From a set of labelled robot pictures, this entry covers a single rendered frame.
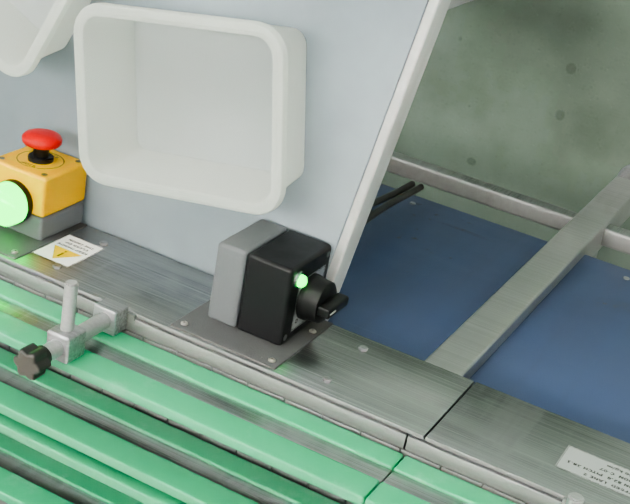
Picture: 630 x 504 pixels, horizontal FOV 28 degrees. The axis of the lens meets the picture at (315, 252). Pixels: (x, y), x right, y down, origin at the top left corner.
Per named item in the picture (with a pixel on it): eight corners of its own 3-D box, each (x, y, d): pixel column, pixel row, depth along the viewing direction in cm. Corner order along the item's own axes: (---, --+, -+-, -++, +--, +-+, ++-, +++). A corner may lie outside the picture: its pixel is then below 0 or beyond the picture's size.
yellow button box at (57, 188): (33, 201, 135) (-14, 220, 129) (38, 136, 132) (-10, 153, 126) (85, 222, 132) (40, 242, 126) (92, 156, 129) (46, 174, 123)
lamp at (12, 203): (-4, 213, 128) (-24, 221, 125) (-1, 173, 126) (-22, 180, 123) (31, 227, 126) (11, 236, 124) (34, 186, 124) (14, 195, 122)
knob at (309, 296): (314, 308, 119) (345, 321, 118) (292, 325, 116) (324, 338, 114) (322, 266, 118) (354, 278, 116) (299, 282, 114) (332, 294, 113)
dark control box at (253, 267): (251, 288, 125) (206, 317, 118) (263, 215, 122) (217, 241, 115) (323, 317, 122) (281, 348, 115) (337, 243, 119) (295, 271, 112)
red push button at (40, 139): (11, 162, 127) (13, 130, 125) (37, 152, 130) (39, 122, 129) (43, 174, 125) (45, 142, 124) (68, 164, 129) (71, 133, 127)
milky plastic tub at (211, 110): (126, -12, 123) (70, 0, 115) (330, 11, 113) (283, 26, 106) (131, 159, 129) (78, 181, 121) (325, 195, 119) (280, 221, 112)
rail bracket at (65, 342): (100, 316, 119) (5, 370, 107) (107, 247, 115) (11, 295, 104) (134, 331, 117) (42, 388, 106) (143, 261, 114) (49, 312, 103)
